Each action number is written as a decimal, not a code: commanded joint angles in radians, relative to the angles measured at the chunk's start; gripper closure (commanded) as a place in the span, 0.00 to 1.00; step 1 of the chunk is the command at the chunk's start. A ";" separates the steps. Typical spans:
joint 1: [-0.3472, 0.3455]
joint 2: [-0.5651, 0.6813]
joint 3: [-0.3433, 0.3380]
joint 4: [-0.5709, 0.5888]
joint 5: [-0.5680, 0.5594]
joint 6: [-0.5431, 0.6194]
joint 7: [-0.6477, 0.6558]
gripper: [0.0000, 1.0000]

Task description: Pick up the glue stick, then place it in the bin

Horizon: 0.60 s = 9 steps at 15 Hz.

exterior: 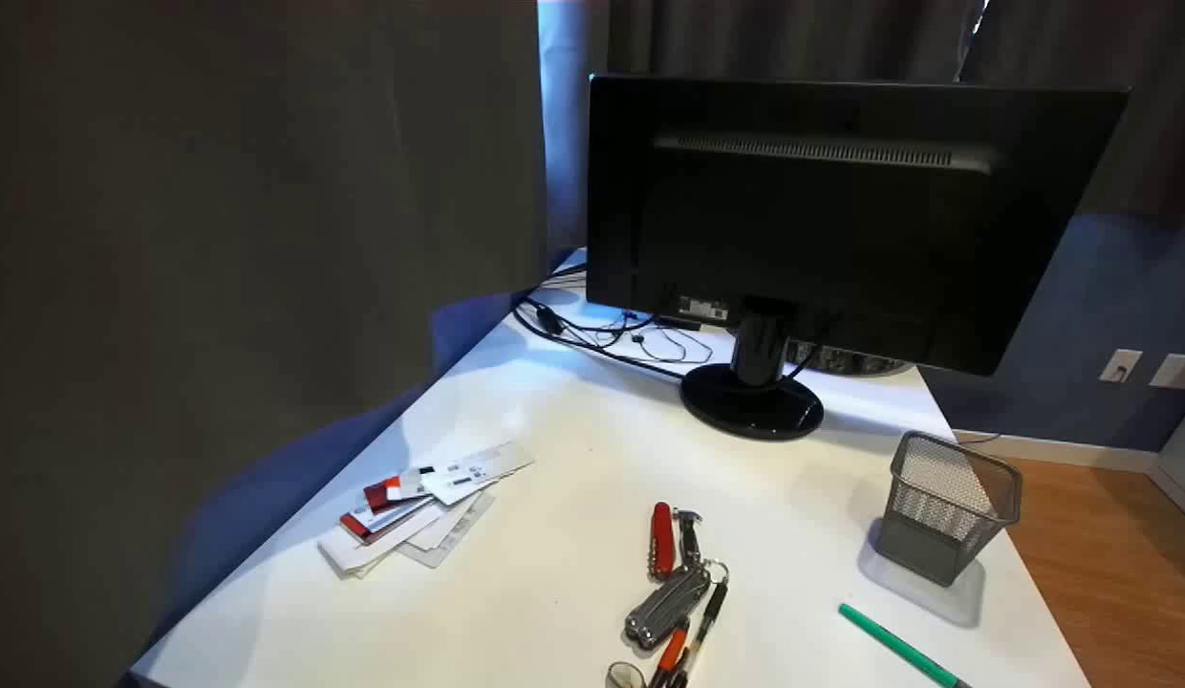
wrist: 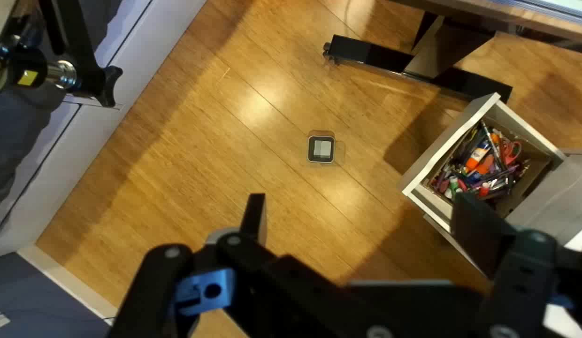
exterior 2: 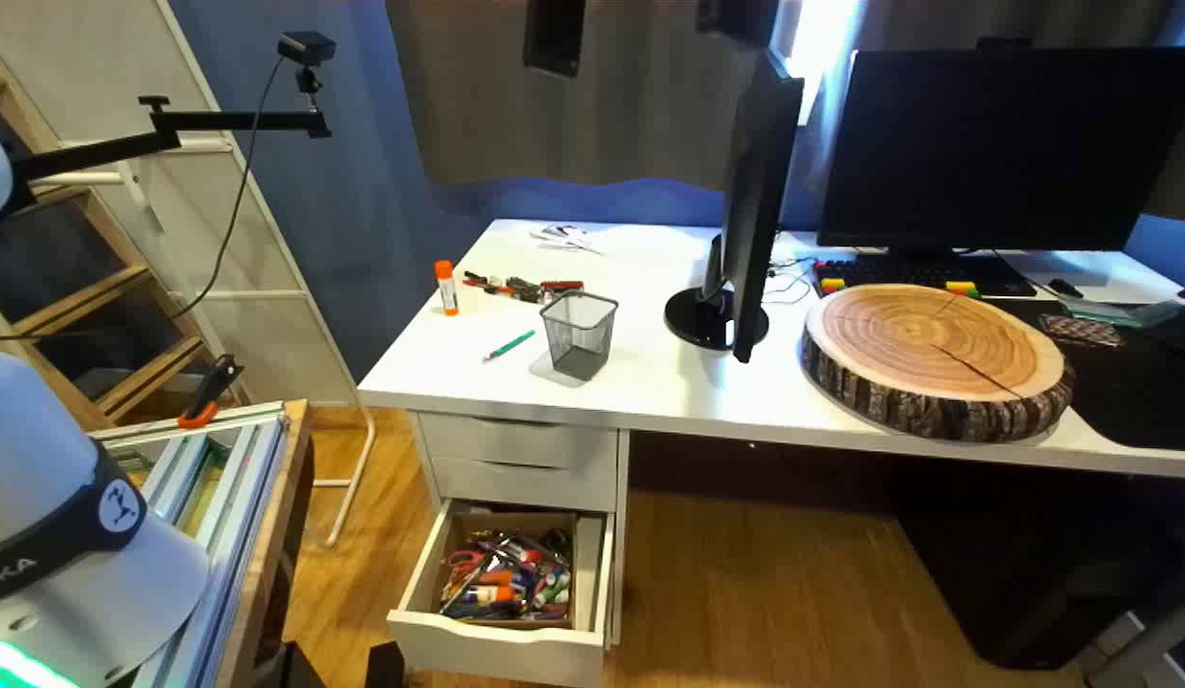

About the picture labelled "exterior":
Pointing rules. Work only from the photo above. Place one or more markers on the black computer monitor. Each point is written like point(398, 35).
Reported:
point(845, 232)

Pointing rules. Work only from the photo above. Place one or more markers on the black flat device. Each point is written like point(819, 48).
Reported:
point(861, 364)

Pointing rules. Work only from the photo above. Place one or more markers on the small red white card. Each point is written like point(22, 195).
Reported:
point(389, 491)

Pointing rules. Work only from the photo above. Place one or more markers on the translucent plastic sleeve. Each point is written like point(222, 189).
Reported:
point(450, 539)

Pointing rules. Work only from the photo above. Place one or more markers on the white card red stripe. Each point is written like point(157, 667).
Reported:
point(364, 521)

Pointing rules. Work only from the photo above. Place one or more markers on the white card black print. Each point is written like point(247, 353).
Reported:
point(450, 483)

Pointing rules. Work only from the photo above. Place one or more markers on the grey mesh bin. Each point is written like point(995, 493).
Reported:
point(930, 536)

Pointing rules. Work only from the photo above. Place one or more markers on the white wall outlet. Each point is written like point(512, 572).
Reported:
point(1121, 364)

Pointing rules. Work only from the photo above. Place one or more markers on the grey drape curtain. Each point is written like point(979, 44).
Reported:
point(235, 252)

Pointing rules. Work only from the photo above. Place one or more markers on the white blank wall plate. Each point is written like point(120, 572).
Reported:
point(1176, 373)

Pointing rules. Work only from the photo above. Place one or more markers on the plain white paper slip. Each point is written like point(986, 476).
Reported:
point(501, 460)

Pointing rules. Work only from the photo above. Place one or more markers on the red pocket knife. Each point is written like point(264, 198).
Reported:
point(664, 536)

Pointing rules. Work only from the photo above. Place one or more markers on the green marker pen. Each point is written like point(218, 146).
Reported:
point(893, 639)

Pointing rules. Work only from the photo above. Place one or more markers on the black slim pen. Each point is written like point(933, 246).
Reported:
point(709, 615)

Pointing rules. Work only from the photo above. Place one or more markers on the white red packets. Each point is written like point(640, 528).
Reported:
point(350, 550)

